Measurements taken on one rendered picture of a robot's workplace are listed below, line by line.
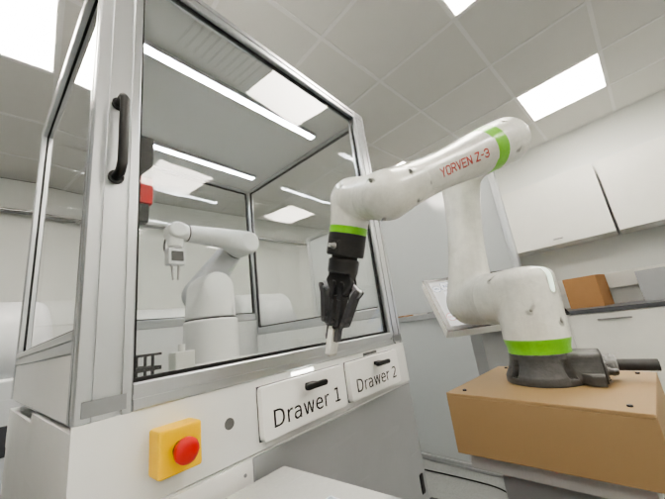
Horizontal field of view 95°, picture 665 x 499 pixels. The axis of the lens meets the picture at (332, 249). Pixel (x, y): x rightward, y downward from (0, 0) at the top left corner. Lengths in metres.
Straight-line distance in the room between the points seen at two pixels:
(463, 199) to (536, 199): 3.04
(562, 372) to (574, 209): 3.19
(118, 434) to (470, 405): 0.63
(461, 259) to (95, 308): 0.83
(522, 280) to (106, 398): 0.81
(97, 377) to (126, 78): 0.60
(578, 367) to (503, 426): 0.20
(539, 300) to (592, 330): 2.73
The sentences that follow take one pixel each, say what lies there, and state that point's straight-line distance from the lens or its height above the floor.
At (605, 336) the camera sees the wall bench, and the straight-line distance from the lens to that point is 3.50.
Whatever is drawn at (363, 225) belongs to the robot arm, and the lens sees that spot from 0.72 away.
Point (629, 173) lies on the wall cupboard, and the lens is 3.93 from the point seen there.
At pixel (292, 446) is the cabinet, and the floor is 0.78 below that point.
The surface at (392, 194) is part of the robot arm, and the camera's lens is 0.60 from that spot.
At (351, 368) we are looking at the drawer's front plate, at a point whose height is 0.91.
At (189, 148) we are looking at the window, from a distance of 0.85.
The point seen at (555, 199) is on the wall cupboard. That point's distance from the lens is 3.96.
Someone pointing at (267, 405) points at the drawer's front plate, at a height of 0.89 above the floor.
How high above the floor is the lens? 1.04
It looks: 14 degrees up
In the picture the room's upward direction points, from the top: 8 degrees counter-clockwise
